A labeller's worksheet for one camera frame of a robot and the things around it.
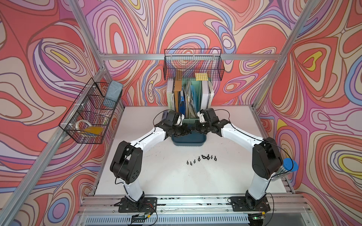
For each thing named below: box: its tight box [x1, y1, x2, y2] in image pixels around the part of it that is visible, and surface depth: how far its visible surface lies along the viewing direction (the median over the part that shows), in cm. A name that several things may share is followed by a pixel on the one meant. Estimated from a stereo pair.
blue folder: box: [179, 96, 186, 115], surface depth 100 cm
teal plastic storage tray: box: [171, 123, 207, 147], surface depth 95 cm
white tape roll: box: [75, 119, 93, 131], surface depth 69 cm
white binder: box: [201, 80, 209, 112], surface depth 96 cm
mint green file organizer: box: [166, 78, 213, 123], surface depth 97 cm
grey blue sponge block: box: [105, 80, 124, 103], surface depth 83 cm
